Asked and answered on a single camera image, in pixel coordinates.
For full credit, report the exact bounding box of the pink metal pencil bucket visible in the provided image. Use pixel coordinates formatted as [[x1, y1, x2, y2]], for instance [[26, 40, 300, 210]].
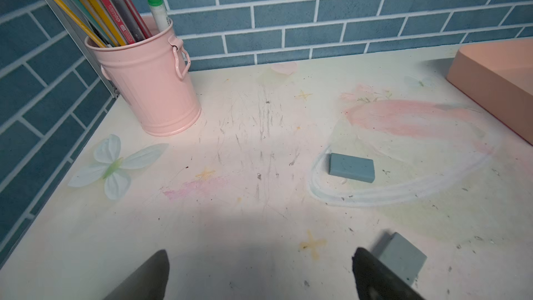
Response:
[[85, 16, 201, 136]]

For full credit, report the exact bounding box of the yellow pencil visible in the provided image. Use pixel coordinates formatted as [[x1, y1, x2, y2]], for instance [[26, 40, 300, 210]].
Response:
[[53, 0, 106, 48]]

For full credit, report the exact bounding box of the red pencil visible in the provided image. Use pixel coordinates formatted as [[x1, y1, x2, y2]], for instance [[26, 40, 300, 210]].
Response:
[[89, 0, 135, 46]]

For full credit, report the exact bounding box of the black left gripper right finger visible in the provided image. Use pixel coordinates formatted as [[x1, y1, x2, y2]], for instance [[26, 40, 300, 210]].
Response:
[[352, 247, 424, 300]]

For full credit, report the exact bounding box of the green cap glue stick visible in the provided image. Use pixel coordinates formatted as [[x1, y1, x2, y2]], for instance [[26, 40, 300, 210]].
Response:
[[147, 0, 172, 32]]

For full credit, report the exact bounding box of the blue-grey eraser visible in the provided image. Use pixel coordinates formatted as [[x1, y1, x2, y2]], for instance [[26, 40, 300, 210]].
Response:
[[329, 153, 376, 183]]

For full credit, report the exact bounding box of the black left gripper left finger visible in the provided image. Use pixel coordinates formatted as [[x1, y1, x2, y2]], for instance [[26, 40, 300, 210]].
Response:
[[105, 249, 170, 300]]

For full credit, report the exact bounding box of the pink storage tray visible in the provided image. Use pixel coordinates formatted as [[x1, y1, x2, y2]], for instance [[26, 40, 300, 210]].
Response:
[[446, 38, 532, 143]]

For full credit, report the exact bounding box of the grey-green eraser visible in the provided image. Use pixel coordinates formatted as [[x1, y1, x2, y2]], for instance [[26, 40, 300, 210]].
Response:
[[377, 233, 427, 286]]

